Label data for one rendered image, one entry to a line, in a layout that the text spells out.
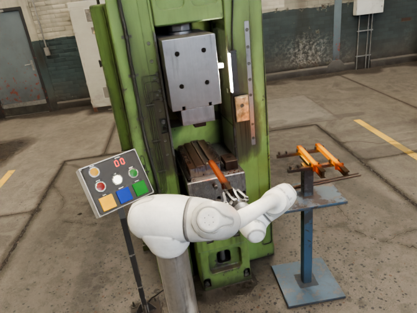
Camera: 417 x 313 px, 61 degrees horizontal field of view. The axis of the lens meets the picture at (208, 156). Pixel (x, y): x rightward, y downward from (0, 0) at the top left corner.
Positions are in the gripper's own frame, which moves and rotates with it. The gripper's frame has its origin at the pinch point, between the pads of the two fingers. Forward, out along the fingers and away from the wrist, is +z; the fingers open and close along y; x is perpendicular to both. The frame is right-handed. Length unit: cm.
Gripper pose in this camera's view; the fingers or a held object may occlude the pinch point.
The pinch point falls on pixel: (228, 189)
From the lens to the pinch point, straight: 183.8
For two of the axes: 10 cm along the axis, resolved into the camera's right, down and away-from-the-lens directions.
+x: -1.0, -9.0, -4.3
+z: -2.4, -4.0, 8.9
